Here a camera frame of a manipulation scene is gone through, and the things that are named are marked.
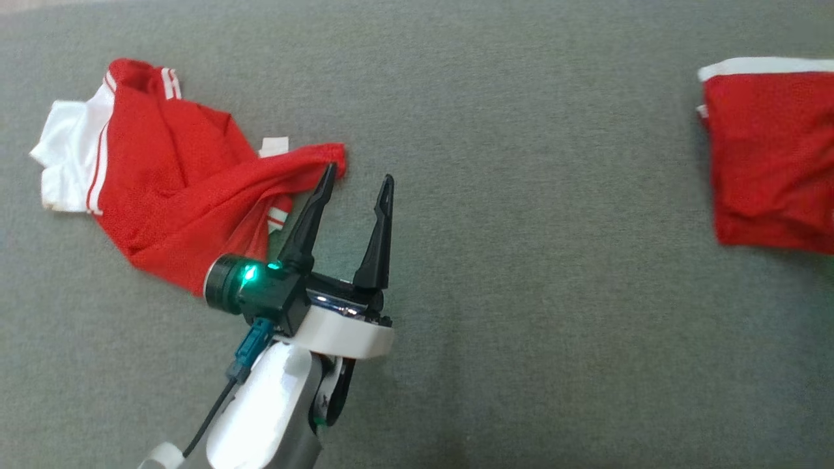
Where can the red white basketball shorts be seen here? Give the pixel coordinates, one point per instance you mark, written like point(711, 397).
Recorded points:
point(769, 163)

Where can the large grey sofa ottoman cushion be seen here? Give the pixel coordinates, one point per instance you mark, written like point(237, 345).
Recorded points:
point(521, 293)

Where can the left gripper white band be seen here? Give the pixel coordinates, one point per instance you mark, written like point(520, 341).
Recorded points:
point(339, 332)

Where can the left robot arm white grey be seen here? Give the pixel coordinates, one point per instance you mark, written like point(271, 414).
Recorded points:
point(260, 417)

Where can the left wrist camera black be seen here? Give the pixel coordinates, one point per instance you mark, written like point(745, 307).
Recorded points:
point(225, 283)

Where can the red white basketball jersey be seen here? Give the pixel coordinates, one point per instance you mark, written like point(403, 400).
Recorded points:
point(163, 195)

